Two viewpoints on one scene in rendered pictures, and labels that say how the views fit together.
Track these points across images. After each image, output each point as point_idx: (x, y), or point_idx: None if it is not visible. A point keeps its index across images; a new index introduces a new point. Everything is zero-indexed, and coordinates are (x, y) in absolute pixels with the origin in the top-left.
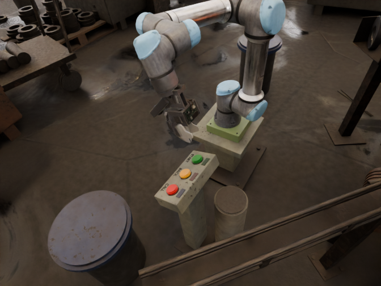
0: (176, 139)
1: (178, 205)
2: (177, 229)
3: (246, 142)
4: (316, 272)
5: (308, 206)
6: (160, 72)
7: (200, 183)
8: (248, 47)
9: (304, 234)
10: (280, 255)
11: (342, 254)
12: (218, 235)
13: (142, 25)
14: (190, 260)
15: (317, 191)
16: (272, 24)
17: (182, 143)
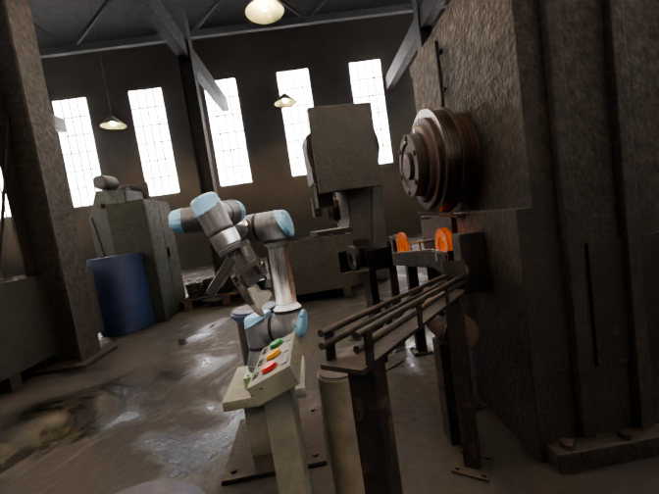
0: (186, 462)
1: (290, 366)
2: None
3: (302, 376)
4: (474, 479)
5: (407, 428)
6: (226, 222)
7: (297, 354)
8: (272, 255)
9: (426, 311)
10: (424, 306)
11: (472, 411)
12: (345, 462)
13: (179, 214)
14: (357, 343)
15: (403, 413)
16: (288, 225)
17: (199, 462)
